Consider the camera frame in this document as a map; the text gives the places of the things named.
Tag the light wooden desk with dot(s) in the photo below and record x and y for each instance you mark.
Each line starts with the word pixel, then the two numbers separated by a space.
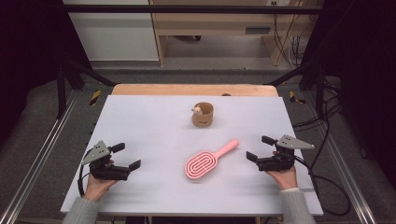
pixel 218 23

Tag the wooden table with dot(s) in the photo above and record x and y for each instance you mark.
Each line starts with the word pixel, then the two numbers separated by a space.
pixel 174 89

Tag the white cabinet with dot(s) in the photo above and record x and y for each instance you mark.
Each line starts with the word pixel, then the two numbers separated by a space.
pixel 115 34

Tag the pink hairbrush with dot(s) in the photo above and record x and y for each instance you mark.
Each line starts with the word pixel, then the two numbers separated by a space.
pixel 202 161

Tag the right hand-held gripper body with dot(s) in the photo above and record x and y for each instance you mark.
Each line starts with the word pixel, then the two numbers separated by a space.
pixel 280 163

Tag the black horizontal frame bar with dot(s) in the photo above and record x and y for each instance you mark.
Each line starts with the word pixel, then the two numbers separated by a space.
pixel 186 9

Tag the white table cover board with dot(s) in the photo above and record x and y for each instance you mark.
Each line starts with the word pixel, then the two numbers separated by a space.
pixel 162 140

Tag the person's right hand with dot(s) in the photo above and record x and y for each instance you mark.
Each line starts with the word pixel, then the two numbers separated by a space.
pixel 286 179

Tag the aluminium floor rail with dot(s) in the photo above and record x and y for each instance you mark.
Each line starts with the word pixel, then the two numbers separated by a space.
pixel 37 155
pixel 345 174

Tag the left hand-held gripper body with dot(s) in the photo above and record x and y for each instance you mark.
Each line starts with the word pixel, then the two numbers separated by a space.
pixel 106 171

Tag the black metal stand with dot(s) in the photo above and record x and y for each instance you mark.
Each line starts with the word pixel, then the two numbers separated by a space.
pixel 314 84
pixel 67 84

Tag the brown cup with animal figure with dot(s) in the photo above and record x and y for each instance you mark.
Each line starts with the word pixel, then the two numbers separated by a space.
pixel 203 118

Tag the person's left hand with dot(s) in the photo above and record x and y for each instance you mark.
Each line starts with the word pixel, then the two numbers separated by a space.
pixel 96 188

